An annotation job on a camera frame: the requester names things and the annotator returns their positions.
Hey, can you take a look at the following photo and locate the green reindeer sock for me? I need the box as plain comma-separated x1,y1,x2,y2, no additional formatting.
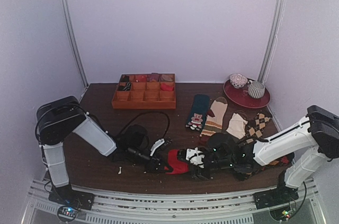
185,94,210,132

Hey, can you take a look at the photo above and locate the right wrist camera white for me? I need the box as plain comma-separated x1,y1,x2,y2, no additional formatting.
185,147,205,168

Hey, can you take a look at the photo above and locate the black white sock in tray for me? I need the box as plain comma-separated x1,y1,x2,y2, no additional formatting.
119,82,132,91

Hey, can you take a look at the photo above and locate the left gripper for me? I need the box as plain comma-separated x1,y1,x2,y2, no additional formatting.
128,146,172,174

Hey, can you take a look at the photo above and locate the aluminium table rail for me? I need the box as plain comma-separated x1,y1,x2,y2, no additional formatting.
19,179,328,223

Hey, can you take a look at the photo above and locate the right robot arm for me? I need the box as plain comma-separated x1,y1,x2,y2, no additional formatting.
175,105,338,204

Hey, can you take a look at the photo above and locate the right aluminium post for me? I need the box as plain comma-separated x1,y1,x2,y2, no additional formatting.
258,0,286,84

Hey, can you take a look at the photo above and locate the left aluminium post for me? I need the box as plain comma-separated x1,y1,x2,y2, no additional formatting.
61,0,89,88

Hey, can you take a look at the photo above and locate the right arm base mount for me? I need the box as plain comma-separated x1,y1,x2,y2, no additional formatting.
253,186,299,222

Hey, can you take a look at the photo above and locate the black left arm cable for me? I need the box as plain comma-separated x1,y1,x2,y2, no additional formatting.
116,112,171,148

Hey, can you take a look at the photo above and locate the wooden divided organizer tray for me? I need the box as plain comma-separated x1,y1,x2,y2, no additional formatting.
112,73,176,110

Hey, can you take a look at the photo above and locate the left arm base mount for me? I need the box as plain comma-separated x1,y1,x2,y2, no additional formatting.
48,191,94,223

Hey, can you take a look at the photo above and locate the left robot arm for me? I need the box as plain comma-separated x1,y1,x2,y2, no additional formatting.
34,96,173,205

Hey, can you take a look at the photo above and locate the white brown sock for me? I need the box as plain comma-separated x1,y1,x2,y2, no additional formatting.
226,113,248,139

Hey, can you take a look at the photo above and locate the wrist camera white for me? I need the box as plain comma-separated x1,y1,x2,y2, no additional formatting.
185,147,205,168
149,138,165,156

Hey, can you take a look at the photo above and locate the cream striped sock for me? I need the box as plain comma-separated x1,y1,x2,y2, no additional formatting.
199,97,228,145

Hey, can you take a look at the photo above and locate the rolled red sock in tray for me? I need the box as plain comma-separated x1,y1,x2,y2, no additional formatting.
160,82,175,92

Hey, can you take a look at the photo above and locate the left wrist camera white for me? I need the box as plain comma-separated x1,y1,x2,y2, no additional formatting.
149,138,165,156

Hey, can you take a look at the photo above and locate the red plate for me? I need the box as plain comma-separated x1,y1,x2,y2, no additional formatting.
223,80,271,109

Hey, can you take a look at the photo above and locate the striped grey cup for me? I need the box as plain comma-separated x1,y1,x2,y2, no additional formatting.
248,80,265,99

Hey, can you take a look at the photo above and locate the brown argyle sock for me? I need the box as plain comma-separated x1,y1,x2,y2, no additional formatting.
245,112,272,140

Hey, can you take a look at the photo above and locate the black red argyle sock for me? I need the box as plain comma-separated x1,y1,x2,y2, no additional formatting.
238,154,295,181

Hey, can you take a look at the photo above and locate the patterned white bowl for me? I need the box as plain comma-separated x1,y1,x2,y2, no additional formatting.
229,74,248,89

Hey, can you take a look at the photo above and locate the aluminium post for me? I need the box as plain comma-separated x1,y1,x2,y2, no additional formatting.
258,0,286,84
61,0,89,88

